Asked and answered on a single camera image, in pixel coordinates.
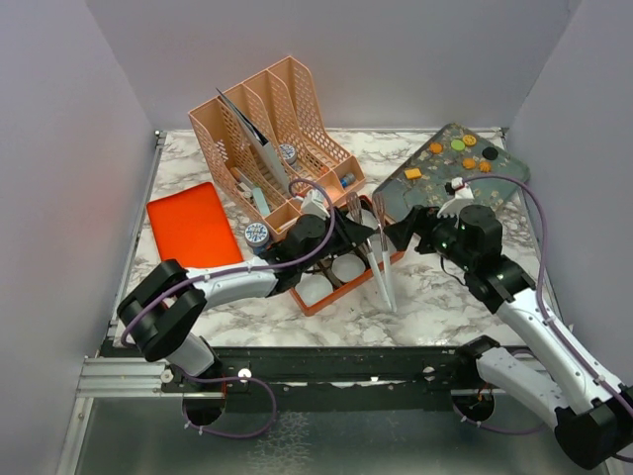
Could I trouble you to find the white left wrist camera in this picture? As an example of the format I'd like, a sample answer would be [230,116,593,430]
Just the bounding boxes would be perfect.
[301,189,329,219]

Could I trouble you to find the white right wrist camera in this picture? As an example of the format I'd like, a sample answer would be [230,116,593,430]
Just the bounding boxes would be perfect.
[437,177,474,218]

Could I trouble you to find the grey folder booklet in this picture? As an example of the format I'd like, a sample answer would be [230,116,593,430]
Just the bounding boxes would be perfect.
[217,89,290,196]

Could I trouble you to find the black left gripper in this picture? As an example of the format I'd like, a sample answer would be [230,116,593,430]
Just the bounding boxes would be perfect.
[300,206,373,272]

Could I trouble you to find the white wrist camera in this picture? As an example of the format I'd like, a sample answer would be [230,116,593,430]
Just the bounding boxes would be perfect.
[437,177,474,218]
[301,189,329,219]

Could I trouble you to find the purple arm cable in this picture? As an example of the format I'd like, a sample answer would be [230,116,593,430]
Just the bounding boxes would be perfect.
[452,174,633,436]
[120,178,336,440]

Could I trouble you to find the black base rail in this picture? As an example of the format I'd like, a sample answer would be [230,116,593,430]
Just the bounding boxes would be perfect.
[96,343,500,415]

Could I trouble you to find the blue splash lidded jar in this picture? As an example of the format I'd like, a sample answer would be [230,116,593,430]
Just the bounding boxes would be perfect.
[243,222,271,248]

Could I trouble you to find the orange swirl cookie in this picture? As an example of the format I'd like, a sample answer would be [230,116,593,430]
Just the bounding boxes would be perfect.
[479,161,492,173]
[462,157,478,169]

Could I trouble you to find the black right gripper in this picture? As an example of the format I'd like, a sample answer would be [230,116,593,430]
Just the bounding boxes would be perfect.
[384,203,475,270]

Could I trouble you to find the light blue eraser case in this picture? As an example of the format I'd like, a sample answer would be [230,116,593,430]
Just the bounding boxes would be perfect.
[251,187,271,217]

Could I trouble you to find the floral teal serving tray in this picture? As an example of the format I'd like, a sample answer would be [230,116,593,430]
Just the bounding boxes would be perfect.
[376,123,530,222]

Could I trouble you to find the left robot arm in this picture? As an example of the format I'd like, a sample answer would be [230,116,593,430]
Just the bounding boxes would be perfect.
[117,208,374,391]

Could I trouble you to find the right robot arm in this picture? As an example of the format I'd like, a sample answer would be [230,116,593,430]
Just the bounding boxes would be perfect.
[385,205,632,470]

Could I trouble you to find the steel serving tongs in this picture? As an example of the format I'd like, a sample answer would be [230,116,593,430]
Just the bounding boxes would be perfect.
[344,191,399,314]

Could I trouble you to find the orange tin lid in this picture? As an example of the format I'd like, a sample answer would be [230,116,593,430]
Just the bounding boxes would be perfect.
[146,182,243,268]

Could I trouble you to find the orange cookie tin box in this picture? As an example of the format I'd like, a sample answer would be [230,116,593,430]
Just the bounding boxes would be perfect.
[290,195,405,317]

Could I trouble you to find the white paper cupcake liner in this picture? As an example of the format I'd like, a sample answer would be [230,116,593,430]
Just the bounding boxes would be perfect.
[358,208,379,231]
[331,253,366,283]
[368,234,397,256]
[295,274,333,307]

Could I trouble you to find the black sandwich cookie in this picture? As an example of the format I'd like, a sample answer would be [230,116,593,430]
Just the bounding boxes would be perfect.
[482,147,498,160]

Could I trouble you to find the blue white lidded jar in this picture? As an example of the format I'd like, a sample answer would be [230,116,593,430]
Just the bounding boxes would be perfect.
[279,143,298,168]

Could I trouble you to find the green macaron cookie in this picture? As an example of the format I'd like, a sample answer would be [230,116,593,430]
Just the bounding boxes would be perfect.
[451,140,466,151]

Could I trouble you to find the peach plastic desk organizer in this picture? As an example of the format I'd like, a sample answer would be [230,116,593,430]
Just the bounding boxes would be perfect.
[189,56,365,240]

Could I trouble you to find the rectangular yellow cracker cookie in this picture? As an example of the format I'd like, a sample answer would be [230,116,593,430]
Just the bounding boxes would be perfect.
[405,168,422,180]

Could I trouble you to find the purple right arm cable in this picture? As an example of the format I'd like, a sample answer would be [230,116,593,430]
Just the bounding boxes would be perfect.
[452,174,633,436]

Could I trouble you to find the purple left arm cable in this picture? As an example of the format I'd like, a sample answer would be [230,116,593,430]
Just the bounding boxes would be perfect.
[120,178,336,440]

